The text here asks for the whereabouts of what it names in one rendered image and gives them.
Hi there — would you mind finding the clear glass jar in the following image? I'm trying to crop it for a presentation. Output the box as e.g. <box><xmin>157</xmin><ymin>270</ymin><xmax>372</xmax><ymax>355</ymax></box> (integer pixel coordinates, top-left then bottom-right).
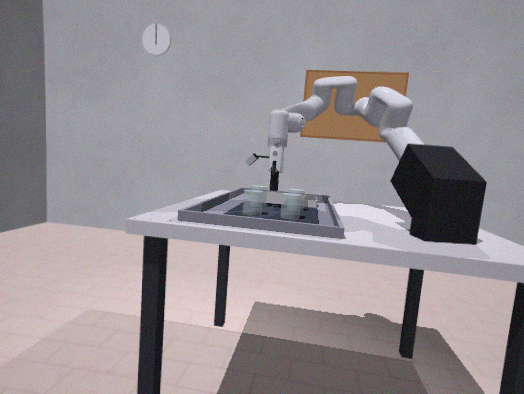
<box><xmin>242</xmin><ymin>190</ymin><xmax>263</xmax><ymax>216</ymax></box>
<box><xmin>280</xmin><ymin>193</ymin><xmax>302</xmax><ymax>220</ymax></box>
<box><xmin>251</xmin><ymin>185</ymin><xmax>268</xmax><ymax>207</ymax></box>
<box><xmin>288</xmin><ymin>189</ymin><xmax>305</xmax><ymax>211</ymax></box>

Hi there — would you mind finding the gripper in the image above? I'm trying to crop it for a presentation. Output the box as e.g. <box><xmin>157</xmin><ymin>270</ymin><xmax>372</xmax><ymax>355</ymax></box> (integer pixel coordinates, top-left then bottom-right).
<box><xmin>267</xmin><ymin>145</ymin><xmax>287</xmax><ymax>191</ymax></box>

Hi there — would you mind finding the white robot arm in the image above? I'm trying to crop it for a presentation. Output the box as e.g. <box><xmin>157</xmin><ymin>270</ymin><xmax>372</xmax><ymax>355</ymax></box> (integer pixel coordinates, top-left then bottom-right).
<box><xmin>268</xmin><ymin>76</ymin><xmax>423</xmax><ymax>161</ymax></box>

